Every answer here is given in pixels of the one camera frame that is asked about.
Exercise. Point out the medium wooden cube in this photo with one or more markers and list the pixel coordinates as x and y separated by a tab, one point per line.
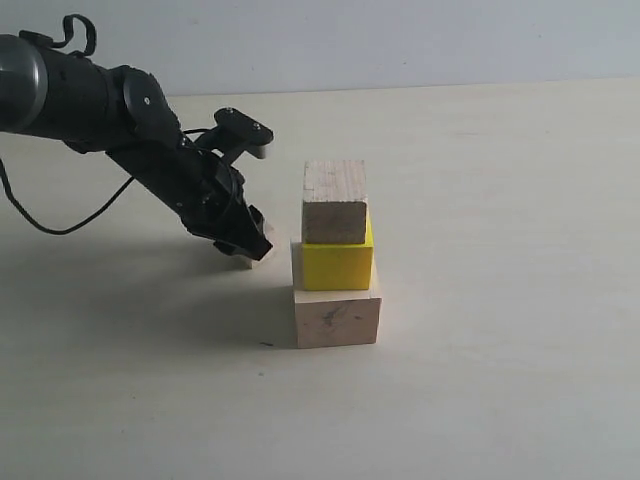
334	202

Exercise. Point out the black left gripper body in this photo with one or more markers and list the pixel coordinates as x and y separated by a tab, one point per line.
205	192

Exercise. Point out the yellow cube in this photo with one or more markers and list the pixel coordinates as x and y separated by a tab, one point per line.
339	267

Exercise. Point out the large wooden cube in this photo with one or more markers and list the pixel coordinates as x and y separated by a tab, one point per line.
334	318

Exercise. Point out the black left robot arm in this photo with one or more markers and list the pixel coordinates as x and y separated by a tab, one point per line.
124	113

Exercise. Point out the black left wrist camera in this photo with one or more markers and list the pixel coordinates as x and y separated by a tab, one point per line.
234	134

